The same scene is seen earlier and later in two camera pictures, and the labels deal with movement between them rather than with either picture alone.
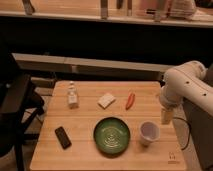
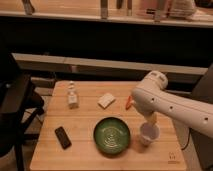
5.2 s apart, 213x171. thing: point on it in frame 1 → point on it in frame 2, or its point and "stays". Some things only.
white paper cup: [148, 133] stays
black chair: [19, 106] stays
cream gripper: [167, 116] → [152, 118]
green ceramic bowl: [111, 136] stays
